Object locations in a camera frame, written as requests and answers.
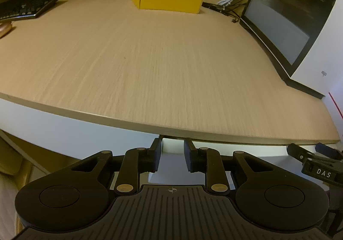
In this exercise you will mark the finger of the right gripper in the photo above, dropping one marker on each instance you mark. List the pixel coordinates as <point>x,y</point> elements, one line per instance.
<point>297,152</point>
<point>328,151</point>

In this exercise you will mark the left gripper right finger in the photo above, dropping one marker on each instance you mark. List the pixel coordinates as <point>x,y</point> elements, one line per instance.
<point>195,158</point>

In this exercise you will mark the white leaflet with QR codes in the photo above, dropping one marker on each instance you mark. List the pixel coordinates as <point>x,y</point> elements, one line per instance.
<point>333,102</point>

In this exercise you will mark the black keyboard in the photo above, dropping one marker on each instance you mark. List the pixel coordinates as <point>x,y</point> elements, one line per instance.
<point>16,10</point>

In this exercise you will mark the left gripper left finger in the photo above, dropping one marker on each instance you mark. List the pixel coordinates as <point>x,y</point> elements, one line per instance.
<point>149,158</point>

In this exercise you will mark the white left drawer front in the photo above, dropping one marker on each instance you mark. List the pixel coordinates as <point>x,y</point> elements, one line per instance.
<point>68,136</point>

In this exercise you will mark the white aigo computer case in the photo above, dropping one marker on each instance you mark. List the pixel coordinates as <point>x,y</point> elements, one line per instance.
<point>304,39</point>

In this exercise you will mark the pink mouse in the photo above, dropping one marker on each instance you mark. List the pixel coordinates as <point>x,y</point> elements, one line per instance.
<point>5,28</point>

